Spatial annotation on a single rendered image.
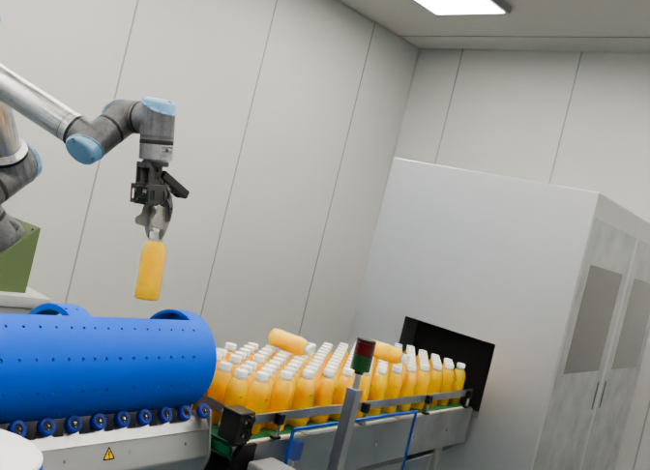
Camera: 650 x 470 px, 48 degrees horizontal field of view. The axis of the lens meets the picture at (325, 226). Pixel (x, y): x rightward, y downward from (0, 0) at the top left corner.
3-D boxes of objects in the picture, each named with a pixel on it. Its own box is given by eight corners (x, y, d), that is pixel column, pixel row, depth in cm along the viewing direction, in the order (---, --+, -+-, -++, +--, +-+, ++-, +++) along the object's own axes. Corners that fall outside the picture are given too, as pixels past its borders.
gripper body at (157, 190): (129, 204, 198) (132, 160, 197) (152, 203, 205) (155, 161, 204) (149, 207, 194) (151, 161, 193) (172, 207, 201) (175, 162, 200)
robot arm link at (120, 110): (89, 112, 200) (120, 115, 193) (117, 92, 207) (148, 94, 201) (103, 142, 205) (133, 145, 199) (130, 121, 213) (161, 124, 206)
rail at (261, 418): (244, 425, 217) (246, 414, 217) (469, 395, 346) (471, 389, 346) (246, 425, 217) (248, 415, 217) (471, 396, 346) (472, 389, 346)
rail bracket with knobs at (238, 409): (210, 437, 214) (219, 403, 214) (227, 435, 220) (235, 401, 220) (234, 450, 208) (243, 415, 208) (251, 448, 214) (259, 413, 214)
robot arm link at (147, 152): (157, 143, 205) (182, 146, 199) (156, 161, 205) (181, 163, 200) (132, 141, 197) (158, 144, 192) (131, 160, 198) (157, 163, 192)
